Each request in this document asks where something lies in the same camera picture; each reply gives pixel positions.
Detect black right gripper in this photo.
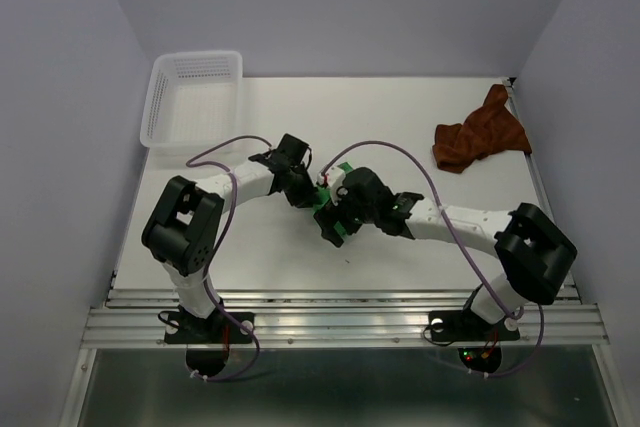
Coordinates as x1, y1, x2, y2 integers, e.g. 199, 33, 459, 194
313, 186, 378, 247

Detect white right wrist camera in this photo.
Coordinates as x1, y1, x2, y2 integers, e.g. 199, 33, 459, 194
316, 166, 347, 205

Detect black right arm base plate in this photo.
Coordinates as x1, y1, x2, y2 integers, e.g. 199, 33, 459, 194
422, 309, 520, 346

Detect brown microfiber towel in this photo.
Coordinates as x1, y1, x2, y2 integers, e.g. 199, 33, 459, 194
432, 84, 532, 174

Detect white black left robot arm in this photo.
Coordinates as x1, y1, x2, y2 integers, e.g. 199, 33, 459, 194
141, 134, 317, 341

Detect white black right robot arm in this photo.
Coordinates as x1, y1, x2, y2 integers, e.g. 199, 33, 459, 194
314, 164, 577, 337

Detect white perforated plastic basket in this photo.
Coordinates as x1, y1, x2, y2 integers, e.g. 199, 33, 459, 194
139, 50, 243, 151

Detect aluminium mounting rail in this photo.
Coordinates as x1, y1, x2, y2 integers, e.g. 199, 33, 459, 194
81, 288, 609, 349

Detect green microfiber towel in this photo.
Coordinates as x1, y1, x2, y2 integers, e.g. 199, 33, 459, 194
313, 162, 360, 247

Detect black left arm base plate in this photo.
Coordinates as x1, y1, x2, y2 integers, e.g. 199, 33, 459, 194
157, 308, 252, 345

